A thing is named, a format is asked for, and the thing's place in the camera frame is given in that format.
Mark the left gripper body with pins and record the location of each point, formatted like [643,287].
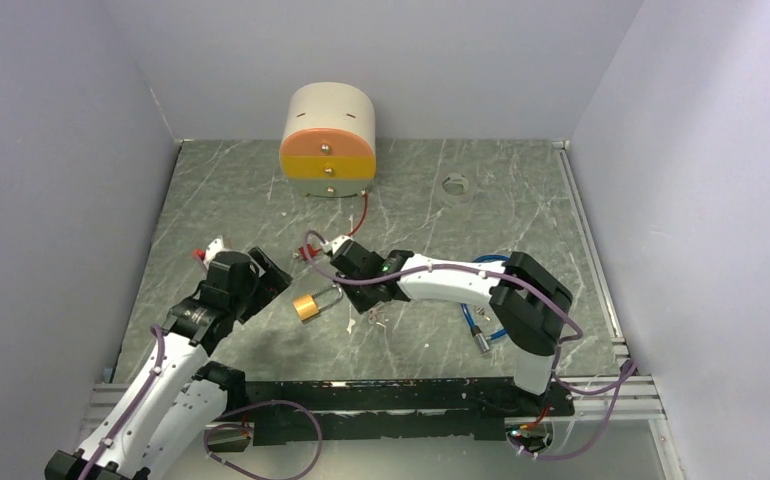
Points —
[269,284]

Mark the brass padlock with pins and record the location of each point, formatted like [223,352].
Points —
[310,305]

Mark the padlock keys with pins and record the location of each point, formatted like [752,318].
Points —
[376,317]

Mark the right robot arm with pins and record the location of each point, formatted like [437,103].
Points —
[528,301]

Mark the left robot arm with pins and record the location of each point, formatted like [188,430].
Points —
[178,390]

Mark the beige drawer cabinet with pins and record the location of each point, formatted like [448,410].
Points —
[328,148]

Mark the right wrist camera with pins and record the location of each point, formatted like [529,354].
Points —
[332,246]

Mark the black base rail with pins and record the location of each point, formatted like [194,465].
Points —
[481,408]

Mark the blue cable lock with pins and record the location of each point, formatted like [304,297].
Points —
[486,329]

